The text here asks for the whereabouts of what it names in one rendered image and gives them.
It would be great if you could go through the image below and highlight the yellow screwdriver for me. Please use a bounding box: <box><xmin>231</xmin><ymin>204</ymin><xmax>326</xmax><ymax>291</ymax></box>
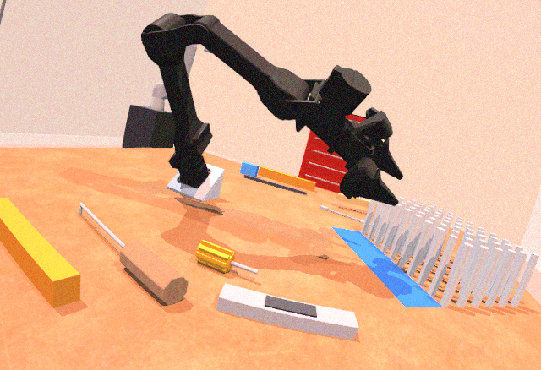
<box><xmin>195</xmin><ymin>240</ymin><xmax>259</xmax><ymax>274</ymax></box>

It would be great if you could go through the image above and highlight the small blue block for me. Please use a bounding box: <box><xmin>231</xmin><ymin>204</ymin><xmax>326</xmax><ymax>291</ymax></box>
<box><xmin>239</xmin><ymin>162</ymin><xmax>260</xmax><ymax>177</ymax></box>

